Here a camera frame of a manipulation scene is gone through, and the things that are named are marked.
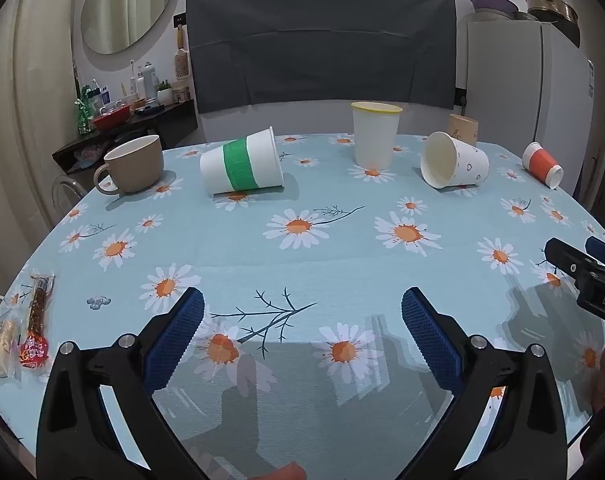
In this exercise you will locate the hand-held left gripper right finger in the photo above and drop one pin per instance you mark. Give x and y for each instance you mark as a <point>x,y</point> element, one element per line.
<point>430,336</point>

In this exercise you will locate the red bowl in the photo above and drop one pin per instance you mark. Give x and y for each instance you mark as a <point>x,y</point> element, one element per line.
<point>111,117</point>

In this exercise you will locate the green glass bottle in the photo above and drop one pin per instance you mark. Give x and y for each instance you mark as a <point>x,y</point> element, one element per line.
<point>84,112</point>

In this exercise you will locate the blue daisy print tablecloth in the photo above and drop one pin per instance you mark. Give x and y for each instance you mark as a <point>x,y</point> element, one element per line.
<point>332,260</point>

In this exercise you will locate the white plastic cup yellow rim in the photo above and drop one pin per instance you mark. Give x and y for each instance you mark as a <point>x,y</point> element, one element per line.
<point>375,140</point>

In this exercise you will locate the black shallow dish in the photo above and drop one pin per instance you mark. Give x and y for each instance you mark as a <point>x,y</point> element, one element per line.
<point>147,107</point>

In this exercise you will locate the grey spray can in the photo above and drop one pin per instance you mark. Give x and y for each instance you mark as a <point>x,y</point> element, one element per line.
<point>149,80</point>

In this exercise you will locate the small potted plant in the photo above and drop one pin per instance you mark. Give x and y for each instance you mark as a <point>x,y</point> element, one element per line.
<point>165,94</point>

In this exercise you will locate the red snack bar packet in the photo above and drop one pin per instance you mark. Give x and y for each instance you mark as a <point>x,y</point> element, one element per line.
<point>37,320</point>

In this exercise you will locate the white paper cup green band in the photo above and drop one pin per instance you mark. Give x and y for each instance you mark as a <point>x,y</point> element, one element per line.
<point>240,162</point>

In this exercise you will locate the white paper cup heart print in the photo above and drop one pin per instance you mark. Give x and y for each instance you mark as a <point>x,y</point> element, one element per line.
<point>465,162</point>

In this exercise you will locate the black side table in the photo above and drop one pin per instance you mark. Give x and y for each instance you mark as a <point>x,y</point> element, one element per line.
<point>175,120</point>

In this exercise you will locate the beige ceramic mug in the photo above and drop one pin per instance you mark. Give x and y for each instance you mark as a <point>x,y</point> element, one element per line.
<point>135,165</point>

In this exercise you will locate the brown paper cup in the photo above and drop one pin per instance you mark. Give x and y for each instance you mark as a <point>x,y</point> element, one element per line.
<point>462,129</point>

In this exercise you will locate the beige curtain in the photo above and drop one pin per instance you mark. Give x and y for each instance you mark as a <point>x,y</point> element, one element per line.
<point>27,110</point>

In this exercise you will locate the white snack packet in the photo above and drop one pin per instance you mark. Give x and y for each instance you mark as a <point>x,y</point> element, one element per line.
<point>0,347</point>

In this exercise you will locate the metal cooking pot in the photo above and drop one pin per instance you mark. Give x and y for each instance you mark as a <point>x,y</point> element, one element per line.
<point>549,7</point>

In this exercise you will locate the oval wall mirror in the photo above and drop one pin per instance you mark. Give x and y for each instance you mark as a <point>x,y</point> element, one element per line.
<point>127,5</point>

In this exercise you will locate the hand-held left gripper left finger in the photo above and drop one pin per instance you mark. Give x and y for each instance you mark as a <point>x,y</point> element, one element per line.
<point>178,336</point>

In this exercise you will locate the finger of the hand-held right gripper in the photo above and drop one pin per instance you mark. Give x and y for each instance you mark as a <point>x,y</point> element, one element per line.
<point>564,256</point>
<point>602,247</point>

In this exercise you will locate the purple basin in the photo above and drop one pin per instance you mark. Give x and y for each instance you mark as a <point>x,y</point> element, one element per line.
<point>492,5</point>

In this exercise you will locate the dark grey cloth cover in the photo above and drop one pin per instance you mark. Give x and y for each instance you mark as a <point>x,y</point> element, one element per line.
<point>322,40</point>

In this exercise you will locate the wooden hairbrush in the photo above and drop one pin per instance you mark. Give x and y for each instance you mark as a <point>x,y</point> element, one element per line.
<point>181,62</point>

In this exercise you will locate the white refrigerator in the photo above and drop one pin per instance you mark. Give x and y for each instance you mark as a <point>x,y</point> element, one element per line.
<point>502,80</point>

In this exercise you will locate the red and white paper cup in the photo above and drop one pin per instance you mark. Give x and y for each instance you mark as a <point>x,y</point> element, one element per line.
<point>539,161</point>

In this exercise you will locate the clear plastic chair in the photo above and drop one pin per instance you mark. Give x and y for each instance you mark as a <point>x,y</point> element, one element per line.
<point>65,190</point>

